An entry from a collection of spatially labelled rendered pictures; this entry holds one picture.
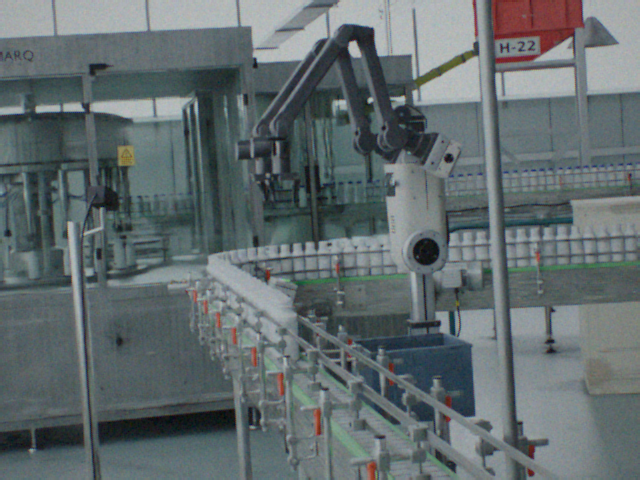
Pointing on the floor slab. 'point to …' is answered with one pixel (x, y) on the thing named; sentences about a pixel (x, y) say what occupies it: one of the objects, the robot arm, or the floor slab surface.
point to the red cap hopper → (523, 13)
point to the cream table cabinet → (601, 337)
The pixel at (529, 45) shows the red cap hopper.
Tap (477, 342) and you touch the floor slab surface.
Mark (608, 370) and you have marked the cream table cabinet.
